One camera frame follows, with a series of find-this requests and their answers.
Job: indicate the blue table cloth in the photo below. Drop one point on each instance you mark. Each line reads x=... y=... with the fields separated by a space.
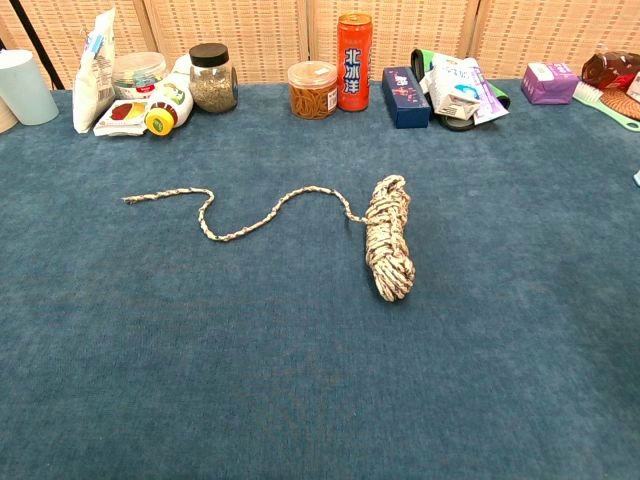
x=300 y=375

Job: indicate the clear tub rubber bands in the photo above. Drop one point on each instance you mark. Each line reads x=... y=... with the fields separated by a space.
x=312 y=95

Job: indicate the dark blue box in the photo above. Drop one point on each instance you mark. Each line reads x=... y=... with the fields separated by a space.
x=405 y=97

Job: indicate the orange soda can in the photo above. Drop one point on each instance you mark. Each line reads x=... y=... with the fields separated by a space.
x=354 y=65

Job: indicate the glass jar black lid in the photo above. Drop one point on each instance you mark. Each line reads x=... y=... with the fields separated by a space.
x=212 y=85

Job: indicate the white blue milk carton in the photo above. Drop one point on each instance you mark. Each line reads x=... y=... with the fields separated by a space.
x=450 y=85

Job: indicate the green pouch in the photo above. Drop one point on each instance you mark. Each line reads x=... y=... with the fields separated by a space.
x=419 y=62

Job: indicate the white bottle yellow cap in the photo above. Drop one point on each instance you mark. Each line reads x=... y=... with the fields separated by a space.
x=172 y=100

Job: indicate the bamboo folding screen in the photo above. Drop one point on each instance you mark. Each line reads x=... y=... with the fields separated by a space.
x=250 y=30

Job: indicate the red yellow snack packet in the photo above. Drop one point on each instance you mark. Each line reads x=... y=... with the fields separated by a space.
x=122 y=114

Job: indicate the clear tub with clips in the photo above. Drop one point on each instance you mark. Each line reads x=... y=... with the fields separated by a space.
x=137 y=75

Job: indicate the white plastic snack bag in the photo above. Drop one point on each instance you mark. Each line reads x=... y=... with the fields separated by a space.
x=92 y=85

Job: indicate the purple box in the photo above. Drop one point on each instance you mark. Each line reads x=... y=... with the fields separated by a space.
x=547 y=82

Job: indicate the green scrubbing brush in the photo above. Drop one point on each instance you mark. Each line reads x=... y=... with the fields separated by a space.
x=586 y=94

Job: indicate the light blue plastic cup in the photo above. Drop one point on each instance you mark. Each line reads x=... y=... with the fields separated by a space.
x=25 y=90

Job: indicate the brown woven coaster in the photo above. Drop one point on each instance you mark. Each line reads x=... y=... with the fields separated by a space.
x=622 y=102

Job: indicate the amber liquid bottle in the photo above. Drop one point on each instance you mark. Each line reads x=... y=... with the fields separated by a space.
x=607 y=67

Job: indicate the cream bowl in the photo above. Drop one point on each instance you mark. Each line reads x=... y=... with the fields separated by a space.
x=5 y=119

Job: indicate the black tripod stand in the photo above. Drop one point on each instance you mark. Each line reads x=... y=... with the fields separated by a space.
x=35 y=42

